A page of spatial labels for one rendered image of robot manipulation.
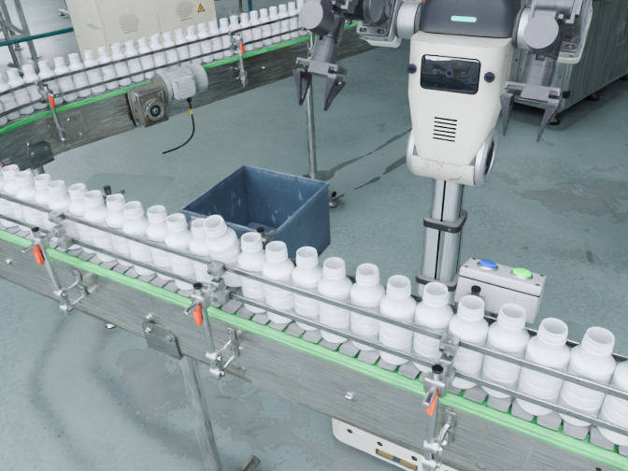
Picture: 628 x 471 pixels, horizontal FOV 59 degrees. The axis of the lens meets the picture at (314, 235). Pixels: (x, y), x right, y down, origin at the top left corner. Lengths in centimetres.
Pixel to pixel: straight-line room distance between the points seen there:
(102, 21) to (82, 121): 253
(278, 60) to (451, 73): 166
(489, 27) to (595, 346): 84
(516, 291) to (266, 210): 102
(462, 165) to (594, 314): 146
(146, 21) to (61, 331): 300
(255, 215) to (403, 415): 102
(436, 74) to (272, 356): 78
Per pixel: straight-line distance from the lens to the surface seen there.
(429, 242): 169
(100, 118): 251
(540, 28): 110
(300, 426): 218
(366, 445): 201
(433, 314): 91
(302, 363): 108
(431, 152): 151
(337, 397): 110
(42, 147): 243
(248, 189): 183
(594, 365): 89
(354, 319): 98
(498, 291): 102
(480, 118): 144
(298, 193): 172
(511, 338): 89
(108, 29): 497
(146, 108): 245
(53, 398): 255
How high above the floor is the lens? 173
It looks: 34 degrees down
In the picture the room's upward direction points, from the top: 3 degrees counter-clockwise
